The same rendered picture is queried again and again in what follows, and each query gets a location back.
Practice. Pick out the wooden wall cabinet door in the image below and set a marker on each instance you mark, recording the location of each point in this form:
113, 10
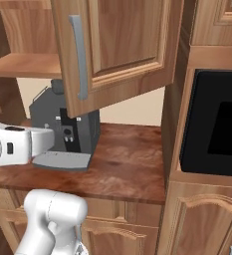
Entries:
127, 43

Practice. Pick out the tall wooden oven cabinet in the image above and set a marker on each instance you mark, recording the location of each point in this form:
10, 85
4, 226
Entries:
174, 109

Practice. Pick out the wooden base cabinet door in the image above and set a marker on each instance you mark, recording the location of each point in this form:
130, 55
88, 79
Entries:
117, 239

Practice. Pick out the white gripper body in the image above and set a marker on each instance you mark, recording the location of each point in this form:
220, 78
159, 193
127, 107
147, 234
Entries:
42, 141

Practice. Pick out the grey coffee machine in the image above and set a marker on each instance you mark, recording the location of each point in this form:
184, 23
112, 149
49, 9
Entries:
84, 132

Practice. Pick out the black built-in oven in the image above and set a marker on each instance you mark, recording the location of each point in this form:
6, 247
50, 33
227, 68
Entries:
217, 126

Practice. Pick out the wooden door below oven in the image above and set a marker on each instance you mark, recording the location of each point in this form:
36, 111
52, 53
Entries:
203, 225

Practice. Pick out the wooden base cabinet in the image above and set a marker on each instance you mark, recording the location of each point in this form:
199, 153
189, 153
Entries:
120, 212

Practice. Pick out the wooden door above oven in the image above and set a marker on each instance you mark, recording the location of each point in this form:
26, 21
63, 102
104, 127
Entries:
220, 23

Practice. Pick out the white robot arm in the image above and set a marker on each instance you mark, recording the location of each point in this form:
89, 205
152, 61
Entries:
51, 215

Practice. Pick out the open wooden wall cabinet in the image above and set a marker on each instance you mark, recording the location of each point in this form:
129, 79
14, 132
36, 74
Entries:
24, 63

